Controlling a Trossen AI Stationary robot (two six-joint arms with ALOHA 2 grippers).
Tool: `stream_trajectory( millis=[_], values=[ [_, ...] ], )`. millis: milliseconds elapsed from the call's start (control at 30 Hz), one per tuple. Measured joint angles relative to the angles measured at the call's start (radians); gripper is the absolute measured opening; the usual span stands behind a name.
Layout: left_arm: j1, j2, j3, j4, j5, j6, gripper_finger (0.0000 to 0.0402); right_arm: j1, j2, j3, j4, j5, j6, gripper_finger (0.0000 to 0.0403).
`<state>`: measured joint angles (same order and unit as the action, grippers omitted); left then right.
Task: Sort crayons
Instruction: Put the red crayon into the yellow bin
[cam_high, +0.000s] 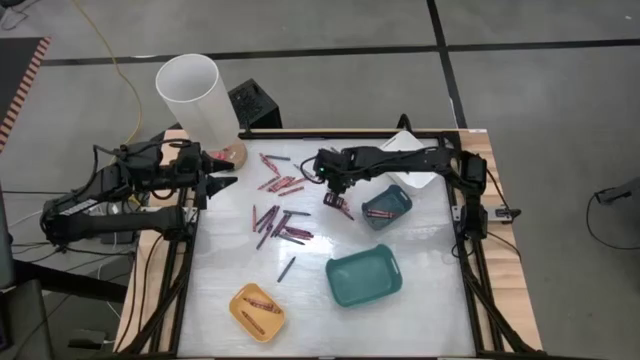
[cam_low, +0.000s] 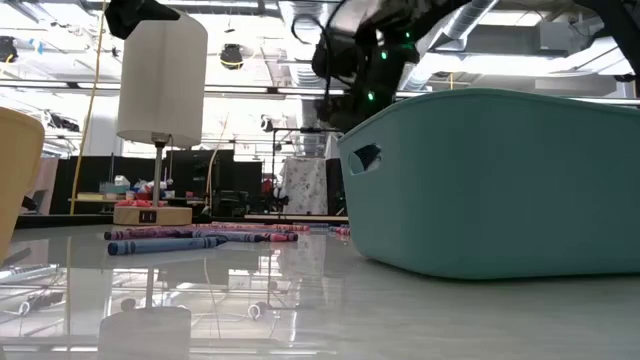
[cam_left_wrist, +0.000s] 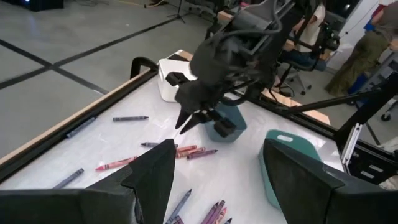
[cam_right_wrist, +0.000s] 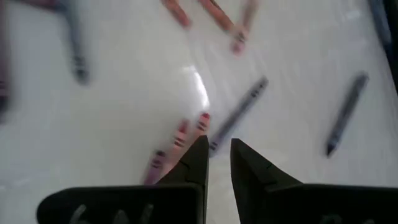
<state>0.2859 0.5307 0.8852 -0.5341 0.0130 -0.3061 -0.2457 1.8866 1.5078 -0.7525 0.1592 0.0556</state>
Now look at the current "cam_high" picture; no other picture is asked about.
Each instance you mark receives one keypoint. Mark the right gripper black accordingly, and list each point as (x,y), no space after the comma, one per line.
(335,170)

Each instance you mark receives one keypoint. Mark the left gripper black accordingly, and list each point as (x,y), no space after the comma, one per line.
(185,167)

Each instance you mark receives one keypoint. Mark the small teal plastic bin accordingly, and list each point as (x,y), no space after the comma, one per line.
(395,197)

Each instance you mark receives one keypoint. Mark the yellow plastic bin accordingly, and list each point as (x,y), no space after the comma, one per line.
(270,322)

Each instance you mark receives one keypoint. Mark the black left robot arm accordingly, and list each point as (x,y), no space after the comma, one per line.
(125,222)

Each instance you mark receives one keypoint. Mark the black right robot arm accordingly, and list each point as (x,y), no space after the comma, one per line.
(410,157)

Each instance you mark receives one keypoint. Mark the white cylindrical lamp shade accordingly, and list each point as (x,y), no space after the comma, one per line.
(197,100)

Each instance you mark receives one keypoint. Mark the large teal plastic bin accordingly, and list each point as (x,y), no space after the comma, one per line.
(362,275)

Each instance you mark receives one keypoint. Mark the black perforated box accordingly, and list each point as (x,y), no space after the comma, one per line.
(255,105)

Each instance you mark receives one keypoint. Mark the white plastic bin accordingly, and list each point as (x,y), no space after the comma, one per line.
(405,139)

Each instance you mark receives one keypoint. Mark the small grey connector box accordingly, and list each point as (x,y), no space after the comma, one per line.
(506,213)

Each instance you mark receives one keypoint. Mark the black floor beam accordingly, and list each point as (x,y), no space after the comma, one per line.
(70,282)

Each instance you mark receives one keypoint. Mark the black power brick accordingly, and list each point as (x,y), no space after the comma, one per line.
(87,340)

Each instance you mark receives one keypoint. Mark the black mat with striped edge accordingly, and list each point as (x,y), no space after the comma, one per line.
(12,75)

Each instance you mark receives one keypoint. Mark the grey floor device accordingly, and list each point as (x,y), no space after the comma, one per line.
(620,192)

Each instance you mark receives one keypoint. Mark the black metal table frame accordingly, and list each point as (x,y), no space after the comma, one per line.
(280,135)

